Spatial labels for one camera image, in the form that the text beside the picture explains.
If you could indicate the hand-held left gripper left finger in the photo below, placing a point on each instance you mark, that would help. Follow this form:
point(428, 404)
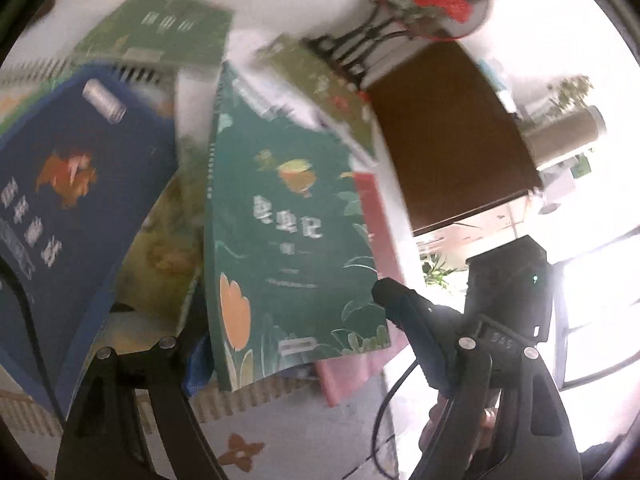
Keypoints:
point(197, 370)

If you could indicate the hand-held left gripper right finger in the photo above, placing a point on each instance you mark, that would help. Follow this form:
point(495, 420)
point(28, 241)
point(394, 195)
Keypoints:
point(425, 345)

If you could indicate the dark red book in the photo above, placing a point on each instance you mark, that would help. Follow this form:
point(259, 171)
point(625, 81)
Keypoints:
point(350, 375)

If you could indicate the yellow green rabbit book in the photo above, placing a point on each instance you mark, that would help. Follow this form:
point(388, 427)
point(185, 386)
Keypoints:
point(160, 255)

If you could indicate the dark green book orange flower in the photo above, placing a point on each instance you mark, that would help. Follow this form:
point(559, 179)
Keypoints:
point(290, 240)

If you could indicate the blue book with red figure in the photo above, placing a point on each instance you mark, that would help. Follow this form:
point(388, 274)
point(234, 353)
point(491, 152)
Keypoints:
point(75, 200)

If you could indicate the olive green butterfly book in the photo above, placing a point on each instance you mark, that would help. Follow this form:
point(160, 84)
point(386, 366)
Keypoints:
point(325, 90)

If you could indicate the white book with landscape picture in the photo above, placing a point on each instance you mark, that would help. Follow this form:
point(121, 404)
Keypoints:
point(265, 100)

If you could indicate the person's right hand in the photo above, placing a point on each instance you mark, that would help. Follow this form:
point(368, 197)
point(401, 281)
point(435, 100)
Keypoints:
point(434, 415)

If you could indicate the green spider plant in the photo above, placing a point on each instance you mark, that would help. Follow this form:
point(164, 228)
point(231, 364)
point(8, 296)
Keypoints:
point(440, 270)

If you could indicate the patterned table mat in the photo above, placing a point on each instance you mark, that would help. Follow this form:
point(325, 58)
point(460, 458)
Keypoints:
point(300, 440)

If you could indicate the grey cylindrical canister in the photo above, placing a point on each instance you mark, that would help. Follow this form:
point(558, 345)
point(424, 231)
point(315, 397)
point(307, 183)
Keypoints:
point(560, 135)

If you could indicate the dark brown wooden cabinet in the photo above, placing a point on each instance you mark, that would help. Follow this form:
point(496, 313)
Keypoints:
point(450, 135)

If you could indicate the leafy potted plant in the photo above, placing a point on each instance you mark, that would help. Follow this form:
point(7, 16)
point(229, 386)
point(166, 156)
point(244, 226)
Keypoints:
point(572, 90)

